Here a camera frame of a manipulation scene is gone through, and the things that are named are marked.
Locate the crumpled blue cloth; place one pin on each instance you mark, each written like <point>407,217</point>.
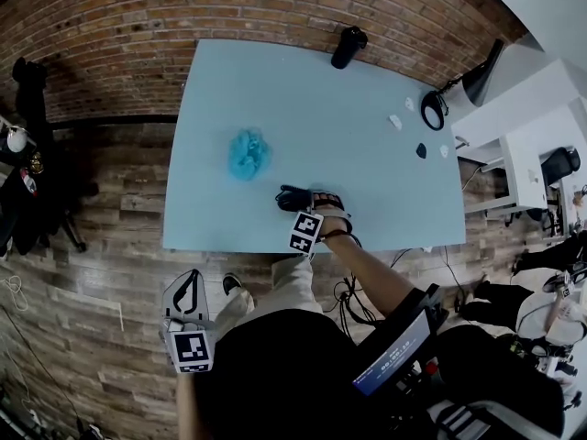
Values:
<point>250,155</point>

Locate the person's right forearm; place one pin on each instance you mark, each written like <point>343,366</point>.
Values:
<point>367,268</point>

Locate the small white paper scrap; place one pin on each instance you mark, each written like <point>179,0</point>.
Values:
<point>395,122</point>
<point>409,103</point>
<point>444,150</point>

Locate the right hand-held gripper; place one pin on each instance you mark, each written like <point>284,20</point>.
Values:
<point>306,233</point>

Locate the black office chair with clothes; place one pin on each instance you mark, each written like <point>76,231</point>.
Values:
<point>36,154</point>

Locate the small black clip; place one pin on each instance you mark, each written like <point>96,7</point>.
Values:
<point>421,150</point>

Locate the person's left forearm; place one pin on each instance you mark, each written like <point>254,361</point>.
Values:
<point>185,406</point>

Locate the black cylindrical speaker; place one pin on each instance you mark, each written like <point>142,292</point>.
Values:
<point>348,46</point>

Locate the person's black shirt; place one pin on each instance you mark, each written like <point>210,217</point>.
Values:
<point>284,378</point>

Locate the black mesh office chair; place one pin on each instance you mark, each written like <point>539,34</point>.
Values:
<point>559,163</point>

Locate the person's beige trousers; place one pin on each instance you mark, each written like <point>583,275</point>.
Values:
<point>280,291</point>

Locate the black desk lamp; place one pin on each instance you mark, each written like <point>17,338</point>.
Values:
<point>477,78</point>

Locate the person's black and white shoe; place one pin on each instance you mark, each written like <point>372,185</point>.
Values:
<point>231,282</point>

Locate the white drawer cabinet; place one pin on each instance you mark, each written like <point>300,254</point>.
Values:
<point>525,172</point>

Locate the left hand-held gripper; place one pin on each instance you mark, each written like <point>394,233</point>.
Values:
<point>189,337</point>

